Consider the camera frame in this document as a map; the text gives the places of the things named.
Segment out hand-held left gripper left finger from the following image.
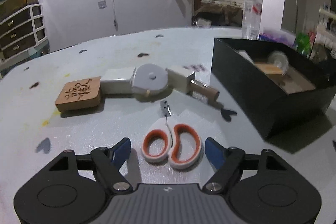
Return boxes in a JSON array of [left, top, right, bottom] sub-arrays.
[[39, 137, 133, 193]]

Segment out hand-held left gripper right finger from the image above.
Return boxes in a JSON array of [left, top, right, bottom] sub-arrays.
[[203, 137, 297, 192]]

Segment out orange and white scissors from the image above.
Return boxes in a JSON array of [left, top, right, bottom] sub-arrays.
[[141, 101, 205, 170]]

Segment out black storage box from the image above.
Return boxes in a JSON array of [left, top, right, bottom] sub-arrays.
[[211, 38, 336, 140]]

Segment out white rectangular box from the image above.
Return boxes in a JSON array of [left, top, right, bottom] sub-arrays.
[[100, 67, 137, 95]]

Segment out carved wooden block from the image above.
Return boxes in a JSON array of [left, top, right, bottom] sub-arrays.
[[55, 76, 102, 112]]

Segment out white round tape measure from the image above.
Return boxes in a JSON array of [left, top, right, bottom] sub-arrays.
[[131, 63, 169, 98]]

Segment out white stamp with wooden handle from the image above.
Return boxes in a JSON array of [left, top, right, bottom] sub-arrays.
[[167, 65, 220, 106]]

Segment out clear round plastic case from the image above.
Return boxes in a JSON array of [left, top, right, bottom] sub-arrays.
[[268, 51, 290, 75]]

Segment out purple tissue pack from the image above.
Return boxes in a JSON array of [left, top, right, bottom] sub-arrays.
[[259, 30, 296, 47]]

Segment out teal patterned box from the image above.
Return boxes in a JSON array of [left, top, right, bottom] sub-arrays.
[[0, 44, 50, 75]]

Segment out clear water bottle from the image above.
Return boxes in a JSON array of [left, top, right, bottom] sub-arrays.
[[241, 0, 263, 40]]

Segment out chair with brown jacket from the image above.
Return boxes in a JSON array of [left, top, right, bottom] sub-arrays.
[[193, 6, 243, 28]]

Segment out green plastic bag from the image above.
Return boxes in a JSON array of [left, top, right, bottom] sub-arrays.
[[294, 32, 312, 55]]

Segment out white plastic drawer unit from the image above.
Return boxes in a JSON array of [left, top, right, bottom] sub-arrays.
[[0, 4, 49, 62]]

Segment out white storage rack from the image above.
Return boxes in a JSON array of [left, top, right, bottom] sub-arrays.
[[315, 4, 336, 58]]

